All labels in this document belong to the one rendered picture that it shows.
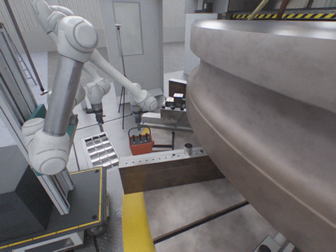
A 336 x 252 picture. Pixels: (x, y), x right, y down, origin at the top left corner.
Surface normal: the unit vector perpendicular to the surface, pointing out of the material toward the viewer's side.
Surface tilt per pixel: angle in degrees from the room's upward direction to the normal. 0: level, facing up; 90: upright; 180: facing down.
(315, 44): 90
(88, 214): 0
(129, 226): 0
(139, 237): 0
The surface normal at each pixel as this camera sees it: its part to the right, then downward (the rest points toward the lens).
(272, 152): -0.75, -0.28
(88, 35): 0.70, 0.31
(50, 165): 0.62, 0.50
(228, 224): 0.00, -0.84
